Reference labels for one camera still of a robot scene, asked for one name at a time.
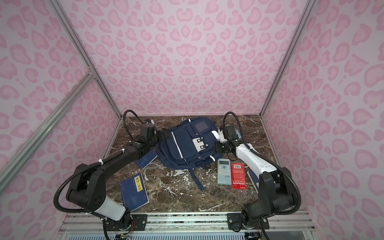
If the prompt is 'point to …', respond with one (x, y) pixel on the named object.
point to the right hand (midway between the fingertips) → (218, 146)
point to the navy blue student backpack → (190, 145)
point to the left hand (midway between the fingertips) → (164, 130)
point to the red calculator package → (238, 176)
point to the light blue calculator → (224, 171)
